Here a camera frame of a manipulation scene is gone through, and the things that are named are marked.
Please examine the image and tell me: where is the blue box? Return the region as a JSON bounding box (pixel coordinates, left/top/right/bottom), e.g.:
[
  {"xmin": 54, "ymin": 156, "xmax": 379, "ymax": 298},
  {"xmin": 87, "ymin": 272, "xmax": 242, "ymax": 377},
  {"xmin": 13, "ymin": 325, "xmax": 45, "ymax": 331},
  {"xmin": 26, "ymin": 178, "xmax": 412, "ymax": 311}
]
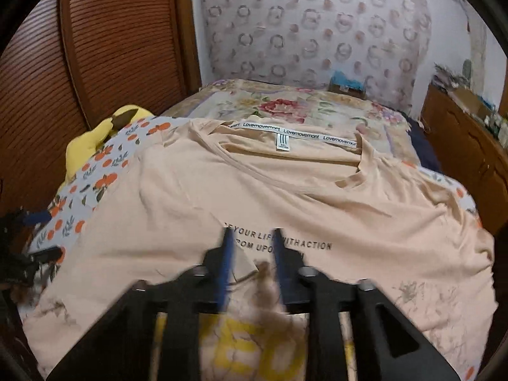
[{"xmin": 329, "ymin": 70, "xmax": 368, "ymax": 100}]

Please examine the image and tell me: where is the pale lace curtain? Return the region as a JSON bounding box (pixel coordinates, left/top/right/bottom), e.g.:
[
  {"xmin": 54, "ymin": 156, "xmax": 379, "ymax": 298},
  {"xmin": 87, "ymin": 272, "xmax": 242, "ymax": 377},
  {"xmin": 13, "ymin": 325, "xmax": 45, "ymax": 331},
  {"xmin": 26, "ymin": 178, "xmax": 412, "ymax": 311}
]
[{"xmin": 464, "ymin": 6, "xmax": 490, "ymax": 85}]

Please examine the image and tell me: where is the floral quilt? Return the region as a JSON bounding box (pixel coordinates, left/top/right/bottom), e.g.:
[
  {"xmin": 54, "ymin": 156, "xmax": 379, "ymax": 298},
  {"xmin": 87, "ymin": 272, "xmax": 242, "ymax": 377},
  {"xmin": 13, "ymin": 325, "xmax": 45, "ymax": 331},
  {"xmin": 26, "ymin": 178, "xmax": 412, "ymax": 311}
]
[{"xmin": 161, "ymin": 78, "xmax": 417, "ymax": 155}]

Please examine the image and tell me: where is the cardboard box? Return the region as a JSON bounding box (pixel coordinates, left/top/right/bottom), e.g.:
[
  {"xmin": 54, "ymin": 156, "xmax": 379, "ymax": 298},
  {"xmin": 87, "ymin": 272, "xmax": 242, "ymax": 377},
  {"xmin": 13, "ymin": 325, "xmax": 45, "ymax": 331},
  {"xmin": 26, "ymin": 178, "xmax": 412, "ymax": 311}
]
[{"xmin": 448, "ymin": 86, "xmax": 493, "ymax": 120}]

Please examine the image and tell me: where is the pile of patterned cloths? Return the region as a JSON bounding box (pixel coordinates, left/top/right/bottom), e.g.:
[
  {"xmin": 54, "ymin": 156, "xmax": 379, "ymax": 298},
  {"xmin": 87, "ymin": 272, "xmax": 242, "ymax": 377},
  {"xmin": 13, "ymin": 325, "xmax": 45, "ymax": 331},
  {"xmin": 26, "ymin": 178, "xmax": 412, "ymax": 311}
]
[{"xmin": 432, "ymin": 61, "xmax": 474, "ymax": 92}]

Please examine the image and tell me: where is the navy cloth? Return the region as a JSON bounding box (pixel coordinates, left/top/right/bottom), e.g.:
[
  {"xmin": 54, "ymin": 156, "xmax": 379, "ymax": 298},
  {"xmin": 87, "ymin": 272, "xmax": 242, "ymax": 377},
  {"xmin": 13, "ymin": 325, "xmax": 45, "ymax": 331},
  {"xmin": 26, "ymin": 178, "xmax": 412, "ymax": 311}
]
[{"xmin": 405, "ymin": 115, "xmax": 442, "ymax": 173}]

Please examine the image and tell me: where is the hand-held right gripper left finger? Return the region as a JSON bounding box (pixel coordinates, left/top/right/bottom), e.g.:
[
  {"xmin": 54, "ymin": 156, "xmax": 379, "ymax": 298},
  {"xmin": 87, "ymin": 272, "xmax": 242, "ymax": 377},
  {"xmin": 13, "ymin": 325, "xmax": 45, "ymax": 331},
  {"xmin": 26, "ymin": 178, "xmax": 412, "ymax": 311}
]
[{"xmin": 45, "ymin": 226, "xmax": 237, "ymax": 381}]

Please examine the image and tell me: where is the circle patterned curtain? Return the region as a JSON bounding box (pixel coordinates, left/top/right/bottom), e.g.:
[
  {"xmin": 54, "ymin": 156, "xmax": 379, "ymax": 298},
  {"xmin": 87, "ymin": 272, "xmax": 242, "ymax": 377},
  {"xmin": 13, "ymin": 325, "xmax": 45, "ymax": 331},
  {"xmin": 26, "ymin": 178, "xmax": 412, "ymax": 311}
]
[{"xmin": 198, "ymin": 0, "xmax": 433, "ymax": 116}]

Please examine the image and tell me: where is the wooden louvred wardrobe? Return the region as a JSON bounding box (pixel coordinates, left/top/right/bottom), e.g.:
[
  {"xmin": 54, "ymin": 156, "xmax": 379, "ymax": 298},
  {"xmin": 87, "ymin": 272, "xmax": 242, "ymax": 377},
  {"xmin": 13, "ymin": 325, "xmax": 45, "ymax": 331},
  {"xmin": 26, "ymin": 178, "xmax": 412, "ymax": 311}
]
[{"xmin": 0, "ymin": 0, "xmax": 203, "ymax": 247}]

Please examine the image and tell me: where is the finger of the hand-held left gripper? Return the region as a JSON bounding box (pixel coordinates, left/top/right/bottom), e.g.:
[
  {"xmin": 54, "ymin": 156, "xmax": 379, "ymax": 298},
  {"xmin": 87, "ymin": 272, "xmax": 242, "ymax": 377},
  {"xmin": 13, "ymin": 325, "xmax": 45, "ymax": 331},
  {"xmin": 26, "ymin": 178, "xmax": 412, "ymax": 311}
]
[
  {"xmin": 29, "ymin": 246, "xmax": 65, "ymax": 266},
  {"xmin": 14, "ymin": 208, "xmax": 51, "ymax": 226}
]

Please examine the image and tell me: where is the orange fruit print bedsheet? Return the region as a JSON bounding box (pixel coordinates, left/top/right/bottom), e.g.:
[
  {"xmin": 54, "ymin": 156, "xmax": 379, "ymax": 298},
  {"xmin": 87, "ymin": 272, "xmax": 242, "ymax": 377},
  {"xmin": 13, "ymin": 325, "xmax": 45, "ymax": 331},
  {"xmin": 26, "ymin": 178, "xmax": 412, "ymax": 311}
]
[{"xmin": 28, "ymin": 117, "xmax": 482, "ymax": 381}]

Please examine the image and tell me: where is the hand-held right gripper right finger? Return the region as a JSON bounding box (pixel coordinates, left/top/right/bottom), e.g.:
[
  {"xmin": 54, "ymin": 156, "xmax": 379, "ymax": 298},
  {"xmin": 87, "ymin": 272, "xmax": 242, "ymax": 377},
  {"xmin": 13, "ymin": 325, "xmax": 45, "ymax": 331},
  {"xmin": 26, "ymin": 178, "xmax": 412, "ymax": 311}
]
[{"xmin": 275, "ymin": 227, "xmax": 462, "ymax": 381}]

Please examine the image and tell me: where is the yellow cloth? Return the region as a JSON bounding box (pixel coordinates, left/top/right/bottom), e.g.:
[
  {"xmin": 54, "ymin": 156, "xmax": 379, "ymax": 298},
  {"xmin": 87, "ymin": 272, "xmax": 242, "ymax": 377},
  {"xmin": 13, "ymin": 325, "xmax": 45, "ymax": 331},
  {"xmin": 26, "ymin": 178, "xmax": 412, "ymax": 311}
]
[{"xmin": 65, "ymin": 104, "xmax": 153, "ymax": 183}]

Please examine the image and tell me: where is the wooden cabinet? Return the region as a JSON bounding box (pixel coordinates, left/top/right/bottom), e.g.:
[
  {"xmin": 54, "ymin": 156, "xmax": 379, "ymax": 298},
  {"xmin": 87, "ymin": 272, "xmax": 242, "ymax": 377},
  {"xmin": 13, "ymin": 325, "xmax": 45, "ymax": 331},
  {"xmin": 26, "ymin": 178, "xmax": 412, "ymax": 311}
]
[{"xmin": 420, "ymin": 83, "xmax": 508, "ymax": 236}]

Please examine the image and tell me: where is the peach printed t-shirt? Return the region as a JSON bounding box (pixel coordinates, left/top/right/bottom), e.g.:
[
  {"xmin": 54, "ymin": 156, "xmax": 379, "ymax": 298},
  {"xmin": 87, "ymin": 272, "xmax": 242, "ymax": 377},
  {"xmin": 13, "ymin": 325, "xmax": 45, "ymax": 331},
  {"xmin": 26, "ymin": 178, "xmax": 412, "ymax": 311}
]
[{"xmin": 24, "ymin": 118, "xmax": 498, "ymax": 381}]

